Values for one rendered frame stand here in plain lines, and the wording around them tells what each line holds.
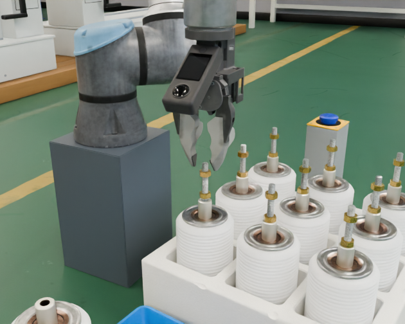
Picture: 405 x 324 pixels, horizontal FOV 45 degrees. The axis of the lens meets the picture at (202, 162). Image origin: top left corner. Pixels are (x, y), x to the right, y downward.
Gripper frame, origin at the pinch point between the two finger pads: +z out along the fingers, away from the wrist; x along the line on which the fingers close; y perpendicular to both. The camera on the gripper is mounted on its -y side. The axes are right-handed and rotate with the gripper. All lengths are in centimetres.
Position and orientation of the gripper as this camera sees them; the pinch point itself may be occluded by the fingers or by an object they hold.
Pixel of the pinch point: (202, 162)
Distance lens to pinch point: 76.0
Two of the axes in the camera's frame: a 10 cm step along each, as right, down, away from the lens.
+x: -8.8, -1.8, 4.3
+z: 0.0, 9.3, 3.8
